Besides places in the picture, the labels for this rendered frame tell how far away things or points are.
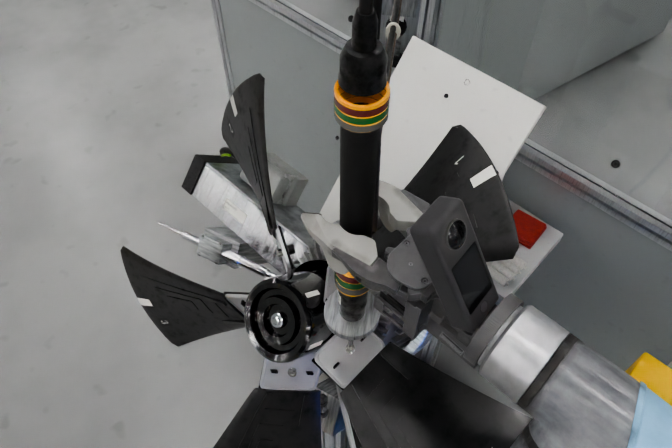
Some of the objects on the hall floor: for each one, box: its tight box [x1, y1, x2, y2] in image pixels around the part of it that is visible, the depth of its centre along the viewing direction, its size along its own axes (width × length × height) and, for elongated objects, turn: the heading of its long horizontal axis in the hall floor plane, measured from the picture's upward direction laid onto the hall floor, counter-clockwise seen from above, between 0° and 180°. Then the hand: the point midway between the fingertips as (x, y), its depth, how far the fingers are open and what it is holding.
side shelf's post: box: [420, 336, 442, 367], centre depth 170 cm, size 4×4×83 cm
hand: (336, 196), depth 57 cm, fingers open, 6 cm apart
